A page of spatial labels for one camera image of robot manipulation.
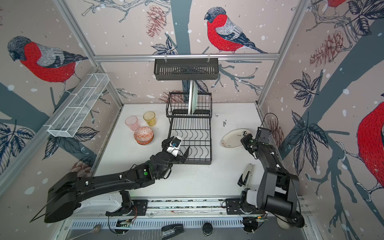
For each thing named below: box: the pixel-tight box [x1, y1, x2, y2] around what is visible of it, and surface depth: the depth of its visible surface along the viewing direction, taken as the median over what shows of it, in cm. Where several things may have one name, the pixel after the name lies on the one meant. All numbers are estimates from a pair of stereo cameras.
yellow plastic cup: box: [143, 111, 157, 127], surface depth 106 cm
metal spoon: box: [69, 224, 102, 240], surface depth 69 cm
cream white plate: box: [221, 128, 251, 148], surface depth 97 cm
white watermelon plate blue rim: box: [188, 80, 193, 115], surface depth 77 cm
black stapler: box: [161, 224, 185, 240], surface depth 67 cm
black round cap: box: [202, 222, 213, 237], surface depth 61 cm
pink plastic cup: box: [125, 115, 140, 131], surface depth 103 cm
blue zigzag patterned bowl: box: [133, 126, 154, 145], surface depth 97 cm
